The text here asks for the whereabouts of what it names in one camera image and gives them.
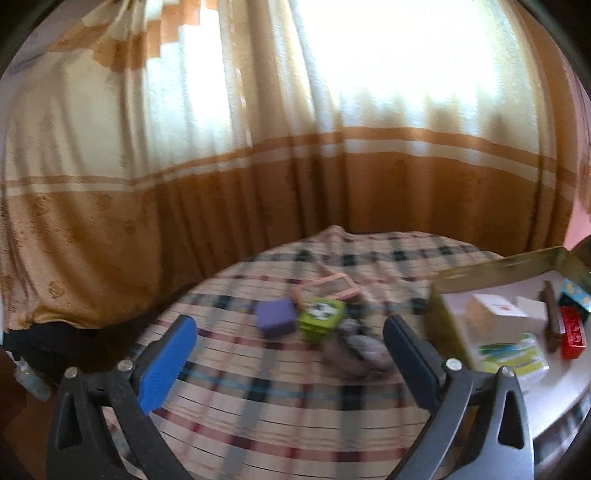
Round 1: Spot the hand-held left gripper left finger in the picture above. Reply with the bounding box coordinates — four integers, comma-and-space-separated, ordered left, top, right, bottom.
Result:
46, 315, 198, 480

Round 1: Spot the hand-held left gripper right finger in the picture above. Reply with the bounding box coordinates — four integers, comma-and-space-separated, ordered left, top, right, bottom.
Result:
382, 314, 536, 480

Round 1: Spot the gold rectangular tin box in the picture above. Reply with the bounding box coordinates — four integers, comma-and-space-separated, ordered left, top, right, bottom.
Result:
425, 246, 591, 455

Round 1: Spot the white box with red label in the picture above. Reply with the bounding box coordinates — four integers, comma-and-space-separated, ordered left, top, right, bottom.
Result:
464, 293, 529, 344

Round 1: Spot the clear plastic floss box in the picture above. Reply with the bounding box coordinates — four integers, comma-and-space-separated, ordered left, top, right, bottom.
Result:
471, 332, 551, 384

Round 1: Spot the green soccer ball block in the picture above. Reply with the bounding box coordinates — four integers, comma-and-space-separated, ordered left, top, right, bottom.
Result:
298, 298, 347, 343

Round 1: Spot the purple box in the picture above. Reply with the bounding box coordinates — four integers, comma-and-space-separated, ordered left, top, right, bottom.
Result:
255, 298, 295, 337

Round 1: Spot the white charger adapter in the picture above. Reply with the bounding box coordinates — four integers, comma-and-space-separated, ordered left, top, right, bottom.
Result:
515, 295, 548, 335

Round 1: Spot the brown rectangular bar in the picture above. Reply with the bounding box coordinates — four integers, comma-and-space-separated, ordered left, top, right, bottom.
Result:
540, 280, 565, 340

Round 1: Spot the red building block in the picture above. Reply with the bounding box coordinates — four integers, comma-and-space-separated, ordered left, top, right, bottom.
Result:
560, 305, 589, 360

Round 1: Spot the dark floral fabric pouch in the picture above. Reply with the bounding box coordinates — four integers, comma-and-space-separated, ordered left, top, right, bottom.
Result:
321, 318, 398, 379

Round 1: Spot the plaid tablecloth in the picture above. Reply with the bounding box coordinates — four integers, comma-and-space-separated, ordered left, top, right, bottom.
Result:
99, 225, 591, 480

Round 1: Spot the dark cloth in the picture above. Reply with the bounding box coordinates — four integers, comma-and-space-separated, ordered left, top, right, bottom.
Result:
2, 320, 158, 370

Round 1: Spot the small bottle on floor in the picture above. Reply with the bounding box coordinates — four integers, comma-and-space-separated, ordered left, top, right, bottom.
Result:
14, 360, 51, 401

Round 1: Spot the cream and orange patterned curtain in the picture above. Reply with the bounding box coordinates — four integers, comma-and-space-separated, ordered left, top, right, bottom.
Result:
0, 0, 591, 333

